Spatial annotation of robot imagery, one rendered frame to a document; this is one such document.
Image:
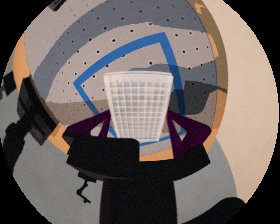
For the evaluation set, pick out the blue tape outline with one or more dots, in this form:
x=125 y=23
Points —
x=130 y=47

